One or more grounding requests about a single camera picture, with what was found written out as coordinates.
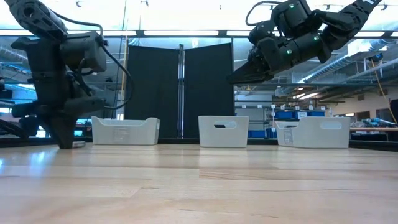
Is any yellow hanging cord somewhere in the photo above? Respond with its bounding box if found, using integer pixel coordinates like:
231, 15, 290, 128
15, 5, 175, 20
369, 58, 398, 124

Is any silver ventilation duct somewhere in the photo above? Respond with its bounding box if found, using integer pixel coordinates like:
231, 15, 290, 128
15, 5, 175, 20
275, 39, 398, 97

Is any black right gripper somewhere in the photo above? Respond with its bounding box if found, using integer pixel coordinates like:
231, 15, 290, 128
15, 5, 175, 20
226, 36, 302, 85

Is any black folding screen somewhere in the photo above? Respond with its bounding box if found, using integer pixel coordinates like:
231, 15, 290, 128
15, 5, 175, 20
125, 42, 234, 140

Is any light grey plastic bin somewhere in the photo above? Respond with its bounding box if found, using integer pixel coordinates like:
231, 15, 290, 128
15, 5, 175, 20
275, 116, 351, 149
198, 115, 250, 149
91, 116, 161, 146

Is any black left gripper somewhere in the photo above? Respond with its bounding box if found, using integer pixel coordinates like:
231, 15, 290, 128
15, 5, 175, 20
11, 36, 79, 150

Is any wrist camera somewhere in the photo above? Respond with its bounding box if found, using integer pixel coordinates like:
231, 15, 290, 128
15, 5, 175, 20
248, 19, 278, 47
63, 96, 106, 116

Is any metal shelf rack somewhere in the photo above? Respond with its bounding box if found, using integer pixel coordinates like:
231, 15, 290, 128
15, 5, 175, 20
234, 104, 332, 140

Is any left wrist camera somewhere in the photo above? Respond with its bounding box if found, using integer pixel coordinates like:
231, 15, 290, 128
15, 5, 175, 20
63, 96, 106, 116

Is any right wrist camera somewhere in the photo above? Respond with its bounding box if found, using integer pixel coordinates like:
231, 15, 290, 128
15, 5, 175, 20
248, 19, 278, 47

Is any wooden workbench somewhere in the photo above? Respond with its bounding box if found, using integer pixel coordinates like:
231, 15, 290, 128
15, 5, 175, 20
349, 117, 398, 142

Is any black aluminium table frame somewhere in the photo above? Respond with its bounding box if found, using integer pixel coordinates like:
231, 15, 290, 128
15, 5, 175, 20
0, 136, 398, 152

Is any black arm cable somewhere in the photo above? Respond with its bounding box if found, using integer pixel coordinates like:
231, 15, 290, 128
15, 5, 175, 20
49, 9, 134, 110
244, 0, 282, 28

